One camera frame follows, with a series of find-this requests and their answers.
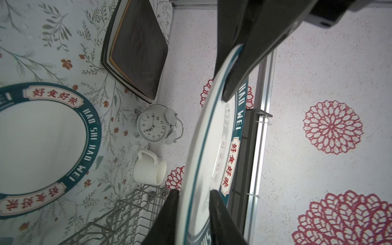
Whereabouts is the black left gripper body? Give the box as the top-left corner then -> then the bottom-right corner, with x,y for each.
305,0 -> 368,29

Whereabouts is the white ceramic mug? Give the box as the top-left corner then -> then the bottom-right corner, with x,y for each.
133,149 -> 167,185

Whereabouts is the grey wall shelf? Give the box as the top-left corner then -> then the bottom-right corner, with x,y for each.
228,109 -> 271,242

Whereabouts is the white round plate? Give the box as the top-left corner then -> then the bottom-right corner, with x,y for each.
1,82 -> 102,219
175,45 -> 249,245

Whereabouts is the grey wire dish rack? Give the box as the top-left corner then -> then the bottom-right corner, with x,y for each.
61,185 -> 169,245

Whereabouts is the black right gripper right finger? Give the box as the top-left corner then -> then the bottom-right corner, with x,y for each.
209,189 -> 247,245

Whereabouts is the white twin bell alarm clock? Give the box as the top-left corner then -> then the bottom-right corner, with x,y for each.
136,104 -> 184,145

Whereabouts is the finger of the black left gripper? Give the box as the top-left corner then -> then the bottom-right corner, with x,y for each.
215,1 -> 316,102

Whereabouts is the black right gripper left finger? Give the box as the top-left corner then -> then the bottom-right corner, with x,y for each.
141,189 -> 180,245

